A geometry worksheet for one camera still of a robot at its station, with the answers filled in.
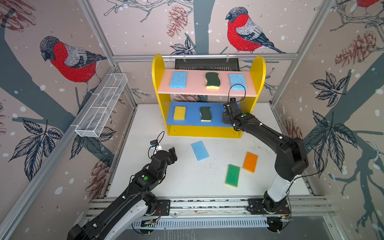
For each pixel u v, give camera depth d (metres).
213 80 0.73
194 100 1.25
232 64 0.97
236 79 0.75
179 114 0.93
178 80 0.75
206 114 0.94
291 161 0.47
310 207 0.75
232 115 0.69
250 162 0.88
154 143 0.70
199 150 0.95
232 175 0.83
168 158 0.60
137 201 0.52
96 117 0.73
